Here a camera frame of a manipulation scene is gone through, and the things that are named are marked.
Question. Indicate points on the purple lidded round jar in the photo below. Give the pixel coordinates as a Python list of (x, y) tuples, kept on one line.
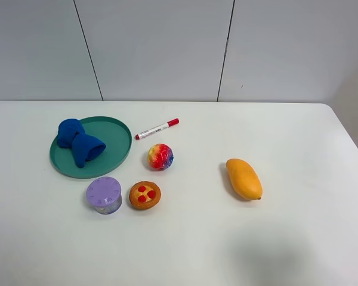
[(104, 195)]

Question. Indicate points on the red capped white marker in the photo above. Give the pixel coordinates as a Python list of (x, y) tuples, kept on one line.
[(156, 129)]

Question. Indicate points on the rainbow squishy ball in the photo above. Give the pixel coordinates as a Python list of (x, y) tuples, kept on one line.
[(160, 157)]

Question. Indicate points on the round teal plate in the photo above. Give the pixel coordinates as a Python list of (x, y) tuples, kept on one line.
[(112, 132)]

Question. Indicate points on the toy fruit tart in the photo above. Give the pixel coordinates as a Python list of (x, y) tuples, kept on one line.
[(144, 195)]

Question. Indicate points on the yellow toy mango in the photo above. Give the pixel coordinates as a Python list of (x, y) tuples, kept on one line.
[(244, 179)]

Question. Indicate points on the blue rolled cloth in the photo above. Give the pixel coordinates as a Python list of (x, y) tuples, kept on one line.
[(84, 147)]

